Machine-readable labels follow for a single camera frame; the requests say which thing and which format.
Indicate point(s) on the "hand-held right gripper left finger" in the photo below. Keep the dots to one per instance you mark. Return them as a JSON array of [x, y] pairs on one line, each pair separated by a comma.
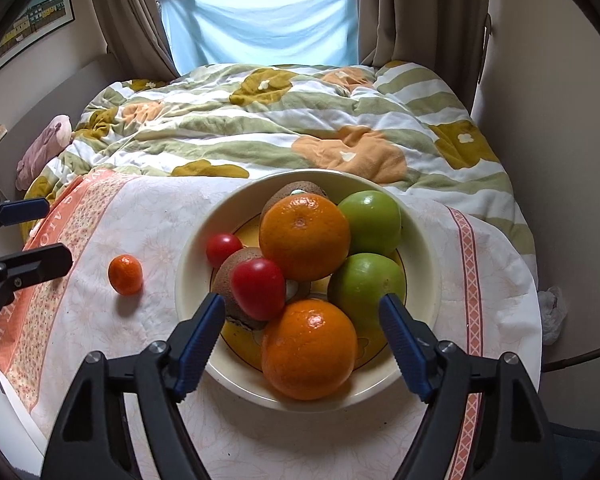
[[200, 345]]

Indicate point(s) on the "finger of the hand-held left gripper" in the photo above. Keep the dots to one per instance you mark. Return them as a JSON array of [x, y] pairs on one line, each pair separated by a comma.
[[25, 210], [35, 262]]

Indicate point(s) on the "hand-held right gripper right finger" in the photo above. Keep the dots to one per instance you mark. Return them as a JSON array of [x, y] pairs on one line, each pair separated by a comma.
[[405, 345]]

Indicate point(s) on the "cream bowl with duck print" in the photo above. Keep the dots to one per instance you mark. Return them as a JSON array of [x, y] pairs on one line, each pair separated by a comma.
[[195, 280]]

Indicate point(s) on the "brown kiwi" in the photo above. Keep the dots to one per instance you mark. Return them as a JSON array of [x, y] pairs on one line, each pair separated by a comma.
[[280, 195], [225, 280]]

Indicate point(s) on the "green apple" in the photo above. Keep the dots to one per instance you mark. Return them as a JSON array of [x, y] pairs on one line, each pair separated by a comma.
[[365, 285], [372, 220]]

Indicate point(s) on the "red tomato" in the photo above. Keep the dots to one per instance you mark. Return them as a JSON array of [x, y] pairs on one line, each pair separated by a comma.
[[222, 250], [257, 290]]

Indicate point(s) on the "small mandarin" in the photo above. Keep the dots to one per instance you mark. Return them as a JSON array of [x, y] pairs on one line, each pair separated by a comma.
[[125, 274]]

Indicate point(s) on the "large orange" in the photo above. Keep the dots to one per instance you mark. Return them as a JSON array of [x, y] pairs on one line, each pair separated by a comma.
[[307, 350], [305, 240]]

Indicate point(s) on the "pink plush toy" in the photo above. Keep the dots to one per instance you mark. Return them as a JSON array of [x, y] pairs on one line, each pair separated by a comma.
[[45, 145]]

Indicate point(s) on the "white tablecloth with pink border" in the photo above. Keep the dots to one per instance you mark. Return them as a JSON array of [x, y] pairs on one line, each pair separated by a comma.
[[155, 220]]

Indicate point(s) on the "white plastic bag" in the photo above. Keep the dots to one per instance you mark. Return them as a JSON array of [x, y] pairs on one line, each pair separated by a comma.
[[552, 310]]

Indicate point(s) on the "beige curtain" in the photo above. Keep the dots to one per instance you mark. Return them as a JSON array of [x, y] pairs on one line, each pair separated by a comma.
[[410, 10], [130, 15]]

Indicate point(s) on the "floral striped quilt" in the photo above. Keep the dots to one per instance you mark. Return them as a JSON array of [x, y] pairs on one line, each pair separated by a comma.
[[280, 125]]

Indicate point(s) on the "light blue cloth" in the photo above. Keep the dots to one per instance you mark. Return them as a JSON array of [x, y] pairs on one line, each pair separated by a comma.
[[260, 20]]

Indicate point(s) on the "framed wall poster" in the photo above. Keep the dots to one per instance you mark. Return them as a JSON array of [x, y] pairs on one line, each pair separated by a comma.
[[35, 10]]

